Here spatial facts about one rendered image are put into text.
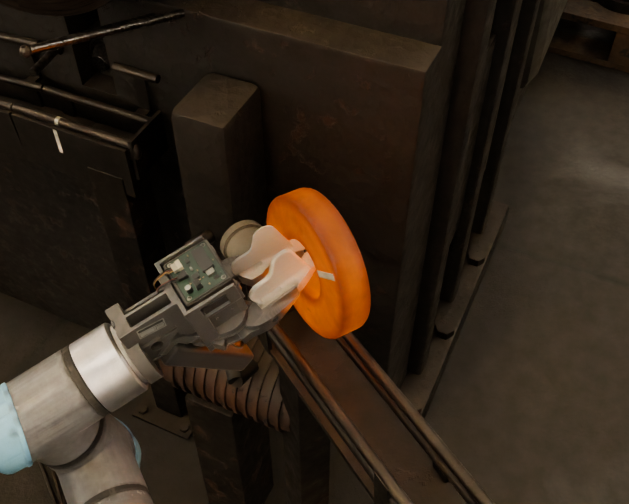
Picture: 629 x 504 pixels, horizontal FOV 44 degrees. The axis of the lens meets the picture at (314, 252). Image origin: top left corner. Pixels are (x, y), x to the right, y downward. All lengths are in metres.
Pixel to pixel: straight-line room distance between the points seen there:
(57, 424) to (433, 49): 0.57
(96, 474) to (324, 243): 0.31
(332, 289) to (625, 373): 1.12
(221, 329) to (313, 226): 0.13
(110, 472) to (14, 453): 0.10
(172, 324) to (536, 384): 1.10
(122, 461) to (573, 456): 1.03
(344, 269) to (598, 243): 1.33
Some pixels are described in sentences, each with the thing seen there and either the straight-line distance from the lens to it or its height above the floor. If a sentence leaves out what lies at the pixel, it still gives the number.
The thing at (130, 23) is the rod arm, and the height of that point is 0.88.
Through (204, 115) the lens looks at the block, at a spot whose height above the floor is 0.80.
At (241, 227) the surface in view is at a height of 0.69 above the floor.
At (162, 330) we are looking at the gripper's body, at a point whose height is 0.81.
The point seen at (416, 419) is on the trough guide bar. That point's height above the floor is 0.70.
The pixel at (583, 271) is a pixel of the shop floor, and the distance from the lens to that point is 1.92.
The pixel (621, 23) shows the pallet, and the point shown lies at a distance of 2.52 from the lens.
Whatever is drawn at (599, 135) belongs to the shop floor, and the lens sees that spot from 2.31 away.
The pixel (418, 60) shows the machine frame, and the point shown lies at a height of 0.87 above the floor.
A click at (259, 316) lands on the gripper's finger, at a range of 0.74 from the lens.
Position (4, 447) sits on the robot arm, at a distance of 0.75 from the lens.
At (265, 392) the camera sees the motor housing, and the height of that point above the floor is 0.51.
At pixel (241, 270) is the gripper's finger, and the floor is 0.80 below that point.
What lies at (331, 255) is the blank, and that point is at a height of 0.84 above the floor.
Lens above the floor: 1.37
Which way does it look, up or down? 48 degrees down
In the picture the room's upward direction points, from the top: straight up
